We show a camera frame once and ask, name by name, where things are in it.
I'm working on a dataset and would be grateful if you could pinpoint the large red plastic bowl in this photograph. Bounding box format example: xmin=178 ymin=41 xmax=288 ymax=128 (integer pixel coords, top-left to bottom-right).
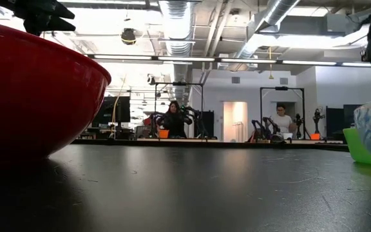
xmin=0 ymin=18 xmax=112 ymax=162

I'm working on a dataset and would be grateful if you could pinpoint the bright green plastic bowl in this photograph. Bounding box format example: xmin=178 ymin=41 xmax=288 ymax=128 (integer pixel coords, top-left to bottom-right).
xmin=343 ymin=128 xmax=371 ymax=168

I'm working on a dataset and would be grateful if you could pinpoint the silver spiral ceiling duct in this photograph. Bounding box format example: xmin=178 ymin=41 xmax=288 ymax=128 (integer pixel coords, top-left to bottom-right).
xmin=233 ymin=0 xmax=302 ymax=61

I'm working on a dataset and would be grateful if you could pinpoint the person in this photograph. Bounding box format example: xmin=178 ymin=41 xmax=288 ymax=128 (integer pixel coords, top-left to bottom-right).
xmin=162 ymin=100 xmax=188 ymax=139
xmin=271 ymin=103 xmax=298 ymax=135

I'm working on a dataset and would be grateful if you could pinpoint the yellow hanging pendant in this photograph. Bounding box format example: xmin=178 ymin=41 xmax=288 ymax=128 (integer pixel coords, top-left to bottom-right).
xmin=268 ymin=46 xmax=274 ymax=81

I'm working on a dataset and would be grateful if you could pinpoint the large black monitor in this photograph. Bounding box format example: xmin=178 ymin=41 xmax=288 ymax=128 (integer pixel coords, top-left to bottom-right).
xmin=91 ymin=95 xmax=131 ymax=128

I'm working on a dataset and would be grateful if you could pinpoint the long ceiling light strip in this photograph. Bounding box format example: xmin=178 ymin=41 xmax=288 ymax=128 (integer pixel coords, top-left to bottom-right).
xmin=158 ymin=56 xmax=216 ymax=63
xmin=93 ymin=54 xmax=153 ymax=61
xmin=341 ymin=62 xmax=371 ymax=68
xmin=281 ymin=60 xmax=338 ymax=66
xmin=220 ymin=58 xmax=277 ymax=64

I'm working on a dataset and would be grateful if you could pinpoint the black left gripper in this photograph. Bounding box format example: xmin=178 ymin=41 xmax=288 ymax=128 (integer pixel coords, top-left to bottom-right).
xmin=0 ymin=0 xmax=77 ymax=37

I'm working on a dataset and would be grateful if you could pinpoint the yellow hanging cable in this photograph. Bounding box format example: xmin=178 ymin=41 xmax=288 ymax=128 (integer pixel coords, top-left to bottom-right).
xmin=109 ymin=75 xmax=127 ymax=139

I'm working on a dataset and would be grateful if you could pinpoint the black dome ceiling camera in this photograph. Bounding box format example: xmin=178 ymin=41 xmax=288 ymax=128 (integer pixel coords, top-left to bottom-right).
xmin=120 ymin=28 xmax=137 ymax=46

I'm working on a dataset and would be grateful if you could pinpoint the dark monitor screen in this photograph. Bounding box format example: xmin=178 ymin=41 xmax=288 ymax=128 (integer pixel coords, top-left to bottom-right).
xmin=343 ymin=104 xmax=365 ymax=130

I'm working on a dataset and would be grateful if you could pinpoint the wide silver ceiling duct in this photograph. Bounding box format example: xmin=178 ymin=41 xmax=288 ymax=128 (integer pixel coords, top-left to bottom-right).
xmin=158 ymin=0 xmax=195 ymax=104

